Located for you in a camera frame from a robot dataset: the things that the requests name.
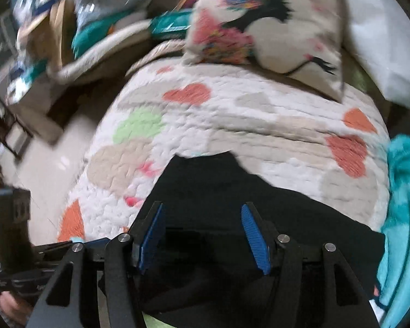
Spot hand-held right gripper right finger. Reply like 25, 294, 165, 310
241, 202, 383, 328

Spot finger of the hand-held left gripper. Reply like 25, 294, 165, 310
34, 238, 110, 263

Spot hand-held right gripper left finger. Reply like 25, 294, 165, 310
27, 201, 166, 328

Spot black pants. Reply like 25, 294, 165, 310
97, 150, 386, 328

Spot person's left hand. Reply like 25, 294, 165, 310
0, 290, 35, 327

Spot heart print quilt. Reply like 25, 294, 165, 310
57, 39, 392, 243

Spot teal fleece blanket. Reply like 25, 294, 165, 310
372, 135, 410, 328

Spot dark metal rack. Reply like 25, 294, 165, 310
0, 10, 35, 159

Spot cardboard box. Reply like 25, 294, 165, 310
17, 0, 76, 76

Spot teal wipes packet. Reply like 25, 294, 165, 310
150, 8, 194, 40

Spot unicorn print pillow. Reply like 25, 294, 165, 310
182, 0, 345, 102

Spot white pillow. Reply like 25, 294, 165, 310
338, 0, 410, 113

